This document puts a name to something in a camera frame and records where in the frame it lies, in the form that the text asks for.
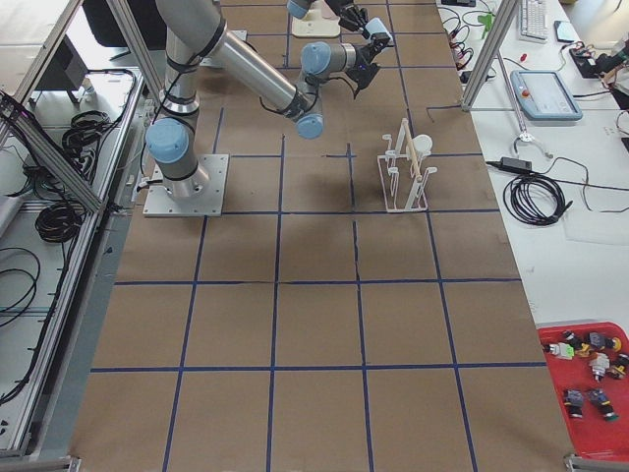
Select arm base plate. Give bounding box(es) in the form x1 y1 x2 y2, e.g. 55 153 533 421
199 29 248 69
143 154 229 217

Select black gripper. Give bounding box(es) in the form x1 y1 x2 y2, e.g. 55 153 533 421
345 38 392 98
336 2 369 36

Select white wire cup rack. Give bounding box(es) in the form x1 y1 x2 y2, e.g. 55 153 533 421
376 118 437 213

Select black power adapter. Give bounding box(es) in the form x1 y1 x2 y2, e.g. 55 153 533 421
499 156 532 174

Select red parts tray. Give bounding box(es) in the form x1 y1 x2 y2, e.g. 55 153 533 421
538 322 628 462

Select coiled black cable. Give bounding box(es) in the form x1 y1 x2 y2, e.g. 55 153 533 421
504 175 573 227

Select aluminium frame post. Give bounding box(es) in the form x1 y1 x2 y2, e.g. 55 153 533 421
461 0 519 111

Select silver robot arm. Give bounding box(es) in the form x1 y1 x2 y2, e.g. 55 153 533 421
286 0 370 38
145 1 392 202

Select cream plastic tray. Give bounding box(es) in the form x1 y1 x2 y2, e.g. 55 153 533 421
291 15 340 38

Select brown paper table cover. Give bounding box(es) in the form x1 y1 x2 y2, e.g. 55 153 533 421
70 1 571 471

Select white plastic cup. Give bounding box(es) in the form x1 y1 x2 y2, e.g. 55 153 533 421
412 135 433 157

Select light blue plastic cup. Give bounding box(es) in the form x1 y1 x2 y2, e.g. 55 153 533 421
362 18 392 41

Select white keyboard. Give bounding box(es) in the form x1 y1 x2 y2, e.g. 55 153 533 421
518 0 548 43

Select blue teach pendant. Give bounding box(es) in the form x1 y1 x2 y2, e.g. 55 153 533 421
509 71 583 122

